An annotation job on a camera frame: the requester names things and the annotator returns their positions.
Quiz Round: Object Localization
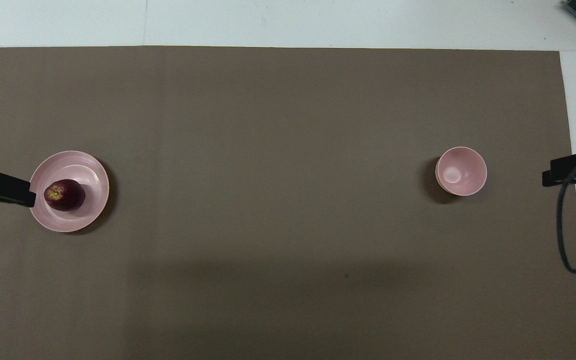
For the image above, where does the red apple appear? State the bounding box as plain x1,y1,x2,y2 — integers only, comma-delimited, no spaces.
43,179,87,212

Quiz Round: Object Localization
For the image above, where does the pink plate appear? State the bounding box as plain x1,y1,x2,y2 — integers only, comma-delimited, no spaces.
28,150,110,233

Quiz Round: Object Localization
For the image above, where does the pink bowl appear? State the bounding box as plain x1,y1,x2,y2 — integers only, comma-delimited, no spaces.
435,146,488,197

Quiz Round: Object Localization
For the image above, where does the brown paper table mat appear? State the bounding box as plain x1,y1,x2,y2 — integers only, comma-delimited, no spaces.
0,46,576,360

